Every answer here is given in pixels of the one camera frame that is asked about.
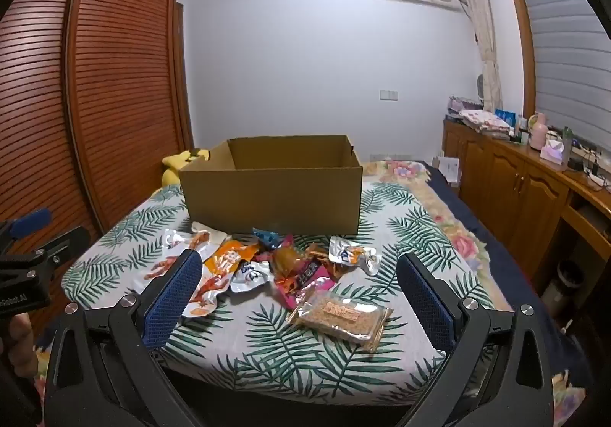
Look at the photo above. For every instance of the white blue snack pouch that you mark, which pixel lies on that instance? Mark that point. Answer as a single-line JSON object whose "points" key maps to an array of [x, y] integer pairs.
{"points": [[248, 276]]}

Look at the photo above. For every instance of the clear biscuit packet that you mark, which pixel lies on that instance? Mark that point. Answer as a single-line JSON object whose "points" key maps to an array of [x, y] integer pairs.
{"points": [[341, 315]]}

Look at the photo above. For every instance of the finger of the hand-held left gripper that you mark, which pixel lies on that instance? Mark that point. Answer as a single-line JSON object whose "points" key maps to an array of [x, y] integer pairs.
{"points": [[31, 222], [67, 241]]}

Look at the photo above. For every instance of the dark blue bedsheet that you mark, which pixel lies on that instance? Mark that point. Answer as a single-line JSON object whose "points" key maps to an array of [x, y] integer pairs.
{"points": [[506, 265]]}

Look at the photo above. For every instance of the pink thermos jug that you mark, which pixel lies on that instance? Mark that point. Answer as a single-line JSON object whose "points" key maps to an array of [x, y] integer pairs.
{"points": [[538, 133]]}

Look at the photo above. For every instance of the purple patterned box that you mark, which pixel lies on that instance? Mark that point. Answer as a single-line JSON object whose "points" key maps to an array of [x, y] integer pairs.
{"points": [[462, 105]]}

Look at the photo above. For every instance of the wooden window frame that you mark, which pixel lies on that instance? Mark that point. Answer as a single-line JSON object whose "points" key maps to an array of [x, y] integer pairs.
{"points": [[522, 50]]}

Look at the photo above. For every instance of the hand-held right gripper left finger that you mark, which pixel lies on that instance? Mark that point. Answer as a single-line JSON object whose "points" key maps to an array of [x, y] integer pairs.
{"points": [[172, 298]]}

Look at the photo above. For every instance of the pink tissue box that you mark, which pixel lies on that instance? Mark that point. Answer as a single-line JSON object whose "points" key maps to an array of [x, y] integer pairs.
{"points": [[553, 155]]}

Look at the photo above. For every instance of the small orange snack packet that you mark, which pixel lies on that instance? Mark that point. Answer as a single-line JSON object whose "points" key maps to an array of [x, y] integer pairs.
{"points": [[317, 253]]}

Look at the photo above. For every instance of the white crayfish print snack packet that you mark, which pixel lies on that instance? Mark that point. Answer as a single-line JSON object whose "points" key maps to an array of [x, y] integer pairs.
{"points": [[157, 265]]}

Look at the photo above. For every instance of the brown cardboard box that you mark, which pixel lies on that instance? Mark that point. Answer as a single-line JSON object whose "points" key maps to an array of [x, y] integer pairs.
{"points": [[267, 198]]}

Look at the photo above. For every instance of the folded floral cloths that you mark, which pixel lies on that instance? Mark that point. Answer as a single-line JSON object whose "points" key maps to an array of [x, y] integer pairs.
{"points": [[484, 121]]}

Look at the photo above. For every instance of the person's left hand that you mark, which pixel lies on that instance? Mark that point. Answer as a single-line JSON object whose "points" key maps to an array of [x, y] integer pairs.
{"points": [[16, 339]]}

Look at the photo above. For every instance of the dark trash bin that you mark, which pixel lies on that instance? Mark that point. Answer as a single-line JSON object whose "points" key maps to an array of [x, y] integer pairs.
{"points": [[565, 284]]}

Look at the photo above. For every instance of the wooden cabinet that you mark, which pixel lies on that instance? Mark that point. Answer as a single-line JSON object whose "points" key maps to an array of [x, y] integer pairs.
{"points": [[515, 183]]}

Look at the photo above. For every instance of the brown clear-wrapped snack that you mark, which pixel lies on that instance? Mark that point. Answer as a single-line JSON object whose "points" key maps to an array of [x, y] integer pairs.
{"points": [[286, 260]]}

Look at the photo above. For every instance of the green leaf print blanket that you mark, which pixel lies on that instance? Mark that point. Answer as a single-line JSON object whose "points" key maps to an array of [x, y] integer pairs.
{"points": [[267, 341]]}

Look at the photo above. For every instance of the small blue box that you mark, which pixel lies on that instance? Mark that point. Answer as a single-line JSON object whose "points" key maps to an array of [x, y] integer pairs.
{"points": [[503, 116]]}

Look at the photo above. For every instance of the floral quilt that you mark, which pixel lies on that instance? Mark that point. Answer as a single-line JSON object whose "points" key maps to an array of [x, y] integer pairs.
{"points": [[458, 236]]}

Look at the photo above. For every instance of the white paper bag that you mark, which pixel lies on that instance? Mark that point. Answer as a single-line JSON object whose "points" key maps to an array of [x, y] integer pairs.
{"points": [[447, 169]]}

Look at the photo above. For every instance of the small white fan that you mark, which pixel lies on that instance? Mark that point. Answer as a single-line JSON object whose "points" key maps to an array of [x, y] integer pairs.
{"points": [[480, 88]]}

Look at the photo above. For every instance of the white power strip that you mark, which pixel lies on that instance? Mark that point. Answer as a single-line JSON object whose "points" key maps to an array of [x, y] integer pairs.
{"points": [[596, 179]]}

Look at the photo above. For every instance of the yellow plush toy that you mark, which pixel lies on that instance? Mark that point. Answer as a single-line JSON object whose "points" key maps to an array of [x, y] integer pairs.
{"points": [[184, 164]]}

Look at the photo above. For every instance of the grey window blind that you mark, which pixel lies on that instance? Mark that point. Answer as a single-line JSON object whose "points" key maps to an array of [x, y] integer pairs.
{"points": [[563, 50]]}

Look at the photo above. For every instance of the white wall switch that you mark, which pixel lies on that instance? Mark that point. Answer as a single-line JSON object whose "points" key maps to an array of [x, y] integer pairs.
{"points": [[388, 95]]}

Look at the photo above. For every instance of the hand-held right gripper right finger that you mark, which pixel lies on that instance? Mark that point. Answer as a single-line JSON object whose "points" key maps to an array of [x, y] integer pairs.
{"points": [[427, 303]]}

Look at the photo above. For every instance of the wooden louvered wardrobe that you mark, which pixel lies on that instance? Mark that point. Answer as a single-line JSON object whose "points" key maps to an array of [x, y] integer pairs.
{"points": [[119, 74]]}

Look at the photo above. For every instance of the cream curtain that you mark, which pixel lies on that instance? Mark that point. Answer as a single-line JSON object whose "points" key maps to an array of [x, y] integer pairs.
{"points": [[482, 26]]}

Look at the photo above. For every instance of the small blue snack packet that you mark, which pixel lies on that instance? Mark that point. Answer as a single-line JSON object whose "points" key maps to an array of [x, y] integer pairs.
{"points": [[267, 237]]}

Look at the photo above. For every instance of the pink black snack packet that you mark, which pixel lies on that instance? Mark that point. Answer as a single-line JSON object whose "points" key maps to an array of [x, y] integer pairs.
{"points": [[308, 283]]}

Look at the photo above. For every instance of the brown translucent snack packet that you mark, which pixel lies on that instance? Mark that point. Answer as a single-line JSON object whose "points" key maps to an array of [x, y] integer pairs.
{"points": [[348, 253]]}

